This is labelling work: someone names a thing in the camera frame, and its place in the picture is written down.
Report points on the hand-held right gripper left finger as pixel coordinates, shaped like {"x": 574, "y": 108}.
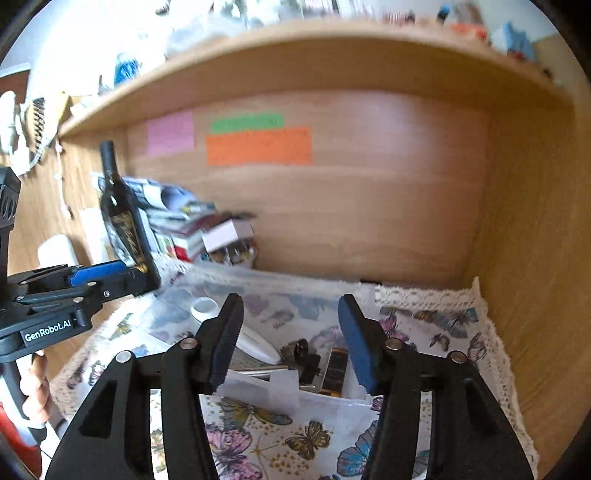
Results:
{"x": 226, "y": 344}

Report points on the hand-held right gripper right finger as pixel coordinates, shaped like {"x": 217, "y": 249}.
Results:
{"x": 360, "y": 350}

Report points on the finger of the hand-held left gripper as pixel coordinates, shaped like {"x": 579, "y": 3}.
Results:
{"x": 94, "y": 271}
{"x": 129, "y": 282}

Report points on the white handheld massager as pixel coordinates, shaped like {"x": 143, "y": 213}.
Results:
{"x": 254, "y": 344}

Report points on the black gold lighter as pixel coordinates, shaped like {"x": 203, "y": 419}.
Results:
{"x": 334, "y": 371}

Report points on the clear plastic storage box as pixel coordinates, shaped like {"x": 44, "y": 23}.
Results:
{"x": 258, "y": 300}

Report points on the black clip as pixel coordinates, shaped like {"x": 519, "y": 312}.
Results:
{"x": 302, "y": 357}

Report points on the dark wine bottle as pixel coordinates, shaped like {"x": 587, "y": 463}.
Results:
{"x": 122, "y": 217}

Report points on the white charger plug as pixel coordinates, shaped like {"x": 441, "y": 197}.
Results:
{"x": 284, "y": 381}

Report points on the person's left hand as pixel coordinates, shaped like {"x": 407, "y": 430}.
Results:
{"x": 38, "y": 387}

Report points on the white handwritten note paper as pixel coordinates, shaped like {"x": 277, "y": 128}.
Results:
{"x": 94, "y": 230}

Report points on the white cylindrical bottle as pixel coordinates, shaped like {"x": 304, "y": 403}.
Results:
{"x": 57, "y": 251}

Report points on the stack of magazines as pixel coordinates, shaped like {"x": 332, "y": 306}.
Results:
{"x": 180, "y": 217}

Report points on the basket of small trinkets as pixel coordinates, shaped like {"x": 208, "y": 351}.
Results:
{"x": 235, "y": 256}

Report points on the small white card box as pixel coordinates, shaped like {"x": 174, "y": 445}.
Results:
{"x": 228, "y": 235}

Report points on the butterfly print lace tablecloth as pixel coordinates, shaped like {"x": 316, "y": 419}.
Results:
{"x": 286, "y": 438}

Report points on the pink sticky note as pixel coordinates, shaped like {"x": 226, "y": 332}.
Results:
{"x": 171, "y": 133}

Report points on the orange sticky note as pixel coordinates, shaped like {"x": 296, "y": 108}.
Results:
{"x": 258, "y": 146}

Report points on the green sticky note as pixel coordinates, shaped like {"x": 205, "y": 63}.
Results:
{"x": 245, "y": 122}

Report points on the wooden shelf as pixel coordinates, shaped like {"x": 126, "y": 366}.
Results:
{"x": 323, "y": 46}

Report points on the blue toy box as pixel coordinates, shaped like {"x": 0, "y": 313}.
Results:
{"x": 513, "y": 40}

